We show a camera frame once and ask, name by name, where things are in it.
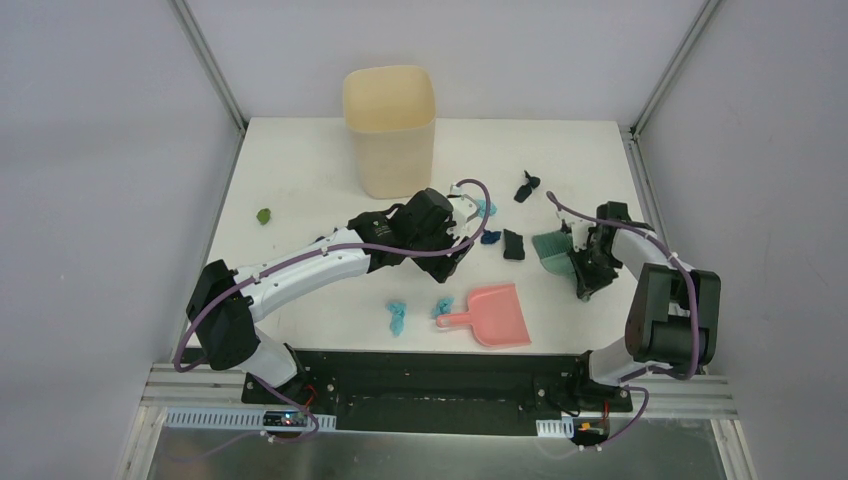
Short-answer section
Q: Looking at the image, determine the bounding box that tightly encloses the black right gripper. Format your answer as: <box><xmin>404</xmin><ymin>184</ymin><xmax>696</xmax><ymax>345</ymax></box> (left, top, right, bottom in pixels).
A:
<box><xmin>566</xmin><ymin>241</ymin><xmax>620</xmax><ymax>297</ymax></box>

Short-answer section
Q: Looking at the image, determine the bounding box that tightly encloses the mint green hand brush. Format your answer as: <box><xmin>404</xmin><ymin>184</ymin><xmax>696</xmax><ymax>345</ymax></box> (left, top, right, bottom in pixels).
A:
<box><xmin>531</xmin><ymin>230</ymin><xmax>578</xmax><ymax>286</ymax></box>

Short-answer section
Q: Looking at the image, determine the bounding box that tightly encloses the pink plastic dustpan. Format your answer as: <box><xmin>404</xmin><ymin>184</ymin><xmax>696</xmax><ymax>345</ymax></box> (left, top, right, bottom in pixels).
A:
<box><xmin>436</xmin><ymin>283</ymin><xmax>532</xmax><ymax>348</ymax></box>

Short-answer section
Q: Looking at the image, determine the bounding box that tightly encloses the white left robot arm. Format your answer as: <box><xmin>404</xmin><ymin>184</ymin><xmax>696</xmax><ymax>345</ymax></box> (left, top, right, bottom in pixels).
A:
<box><xmin>186</xmin><ymin>187</ymin><xmax>480</xmax><ymax>405</ymax></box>

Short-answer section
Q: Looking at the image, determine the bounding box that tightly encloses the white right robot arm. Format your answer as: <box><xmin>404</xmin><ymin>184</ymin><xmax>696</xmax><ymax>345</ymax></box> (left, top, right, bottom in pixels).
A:
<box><xmin>567</xmin><ymin>201</ymin><xmax>721</xmax><ymax>410</ymax></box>

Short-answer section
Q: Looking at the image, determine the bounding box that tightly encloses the light blue small paper scrap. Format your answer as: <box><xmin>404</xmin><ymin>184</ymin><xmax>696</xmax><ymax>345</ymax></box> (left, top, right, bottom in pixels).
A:
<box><xmin>431</xmin><ymin>296</ymin><xmax>455</xmax><ymax>319</ymax></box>

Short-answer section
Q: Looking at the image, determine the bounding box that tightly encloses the dark blue paper scrap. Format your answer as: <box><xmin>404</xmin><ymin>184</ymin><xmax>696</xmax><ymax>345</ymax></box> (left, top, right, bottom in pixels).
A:
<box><xmin>480</xmin><ymin>230</ymin><xmax>502</xmax><ymax>245</ymax></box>

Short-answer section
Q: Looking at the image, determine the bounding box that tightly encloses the light blue long paper scrap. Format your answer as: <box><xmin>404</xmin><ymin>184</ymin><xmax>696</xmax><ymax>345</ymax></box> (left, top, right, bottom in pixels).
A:
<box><xmin>386</xmin><ymin>302</ymin><xmax>407</xmax><ymax>337</ymax></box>

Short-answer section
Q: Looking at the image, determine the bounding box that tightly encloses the light blue paper scrap upper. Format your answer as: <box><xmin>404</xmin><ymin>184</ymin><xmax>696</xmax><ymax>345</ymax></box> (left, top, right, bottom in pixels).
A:
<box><xmin>478</xmin><ymin>199</ymin><xmax>497</xmax><ymax>218</ymax></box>

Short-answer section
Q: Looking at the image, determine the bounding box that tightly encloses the black flat paper scrap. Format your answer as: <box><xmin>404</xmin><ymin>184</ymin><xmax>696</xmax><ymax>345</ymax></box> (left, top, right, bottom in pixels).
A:
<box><xmin>503</xmin><ymin>229</ymin><xmax>526</xmax><ymax>261</ymax></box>

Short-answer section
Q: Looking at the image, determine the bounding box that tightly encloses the black twisted paper scrap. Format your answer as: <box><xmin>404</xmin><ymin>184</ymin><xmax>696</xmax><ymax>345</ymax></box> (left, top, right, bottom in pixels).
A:
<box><xmin>513</xmin><ymin>170</ymin><xmax>541</xmax><ymax>203</ymax></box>

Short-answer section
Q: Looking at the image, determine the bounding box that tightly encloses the right controller circuit board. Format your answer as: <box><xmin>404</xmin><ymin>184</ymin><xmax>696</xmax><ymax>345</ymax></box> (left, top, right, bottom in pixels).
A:
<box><xmin>571</xmin><ymin>422</ymin><xmax>609</xmax><ymax>447</ymax></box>

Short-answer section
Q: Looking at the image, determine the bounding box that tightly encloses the controller circuit board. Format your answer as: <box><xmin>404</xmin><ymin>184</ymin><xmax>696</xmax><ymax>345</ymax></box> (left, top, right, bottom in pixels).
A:
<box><xmin>262</xmin><ymin>410</ymin><xmax>310</xmax><ymax>431</ymax></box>
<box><xmin>571</xmin><ymin>422</ymin><xmax>609</xmax><ymax>447</ymax></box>

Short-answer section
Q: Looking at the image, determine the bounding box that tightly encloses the beige plastic waste bin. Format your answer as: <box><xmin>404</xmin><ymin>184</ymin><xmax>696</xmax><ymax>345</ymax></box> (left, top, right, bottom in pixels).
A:
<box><xmin>342</xmin><ymin>65</ymin><xmax>436</xmax><ymax>199</ymax></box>

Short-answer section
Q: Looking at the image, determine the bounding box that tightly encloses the green paper scrap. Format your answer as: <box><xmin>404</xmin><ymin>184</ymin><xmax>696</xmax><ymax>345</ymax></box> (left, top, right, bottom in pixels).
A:
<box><xmin>256</xmin><ymin>208</ymin><xmax>272</xmax><ymax>226</ymax></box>

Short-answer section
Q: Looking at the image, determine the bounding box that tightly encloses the left controller circuit board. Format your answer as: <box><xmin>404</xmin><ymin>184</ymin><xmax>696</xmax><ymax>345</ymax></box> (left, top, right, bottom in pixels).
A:
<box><xmin>262</xmin><ymin>410</ymin><xmax>310</xmax><ymax>431</ymax></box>

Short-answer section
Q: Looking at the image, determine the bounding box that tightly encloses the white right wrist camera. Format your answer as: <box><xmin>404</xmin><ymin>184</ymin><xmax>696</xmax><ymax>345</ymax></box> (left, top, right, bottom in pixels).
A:
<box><xmin>561</xmin><ymin>219</ymin><xmax>593</xmax><ymax>252</ymax></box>

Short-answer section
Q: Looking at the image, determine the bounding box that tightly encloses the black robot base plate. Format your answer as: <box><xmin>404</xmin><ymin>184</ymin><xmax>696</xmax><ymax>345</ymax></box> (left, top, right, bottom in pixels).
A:
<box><xmin>182</xmin><ymin>349</ymin><xmax>704</xmax><ymax>439</ymax></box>

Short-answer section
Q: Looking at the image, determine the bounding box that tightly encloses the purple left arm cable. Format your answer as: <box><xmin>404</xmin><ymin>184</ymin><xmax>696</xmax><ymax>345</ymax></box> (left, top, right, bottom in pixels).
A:
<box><xmin>173</xmin><ymin>178</ymin><xmax>493</xmax><ymax>445</ymax></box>

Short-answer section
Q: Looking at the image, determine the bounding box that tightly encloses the aluminium frame rail right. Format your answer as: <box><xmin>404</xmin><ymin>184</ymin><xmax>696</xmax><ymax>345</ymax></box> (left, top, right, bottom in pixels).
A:
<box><xmin>629</xmin><ymin>0</ymin><xmax>724</xmax><ymax>141</ymax></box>

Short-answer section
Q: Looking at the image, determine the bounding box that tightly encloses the aluminium frame rail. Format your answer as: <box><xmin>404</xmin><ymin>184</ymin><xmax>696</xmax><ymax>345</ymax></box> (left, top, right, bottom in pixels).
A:
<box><xmin>629</xmin><ymin>0</ymin><xmax>724</xmax><ymax>141</ymax></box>
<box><xmin>168</xmin><ymin>0</ymin><xmax>249</xmax><ymax>137</ymax></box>

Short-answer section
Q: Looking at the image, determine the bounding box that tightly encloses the aluminium frame rail left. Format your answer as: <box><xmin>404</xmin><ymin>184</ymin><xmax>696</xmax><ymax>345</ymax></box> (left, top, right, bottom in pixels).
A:
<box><xmin>168</xmin><ymin>0</ymin><xmax>249</xmax><ymax>137</ymax></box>

